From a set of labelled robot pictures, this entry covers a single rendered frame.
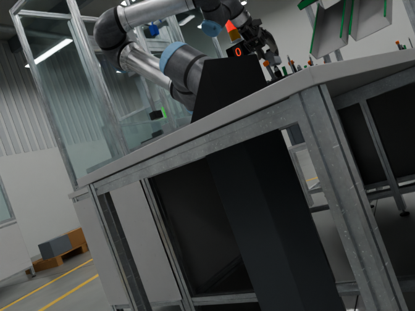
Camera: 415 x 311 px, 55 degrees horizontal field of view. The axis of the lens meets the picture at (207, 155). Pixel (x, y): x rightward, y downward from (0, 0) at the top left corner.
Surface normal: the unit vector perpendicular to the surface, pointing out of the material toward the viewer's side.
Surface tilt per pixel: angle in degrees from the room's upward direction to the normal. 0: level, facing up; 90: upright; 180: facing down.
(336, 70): 90
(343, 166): 90
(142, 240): 90
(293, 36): 90
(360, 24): 45
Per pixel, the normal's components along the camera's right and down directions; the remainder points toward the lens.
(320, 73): 0.64, -0.24
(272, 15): -0.43, 0.15
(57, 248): 0.83, -0.31
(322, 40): -0.73, -0.49
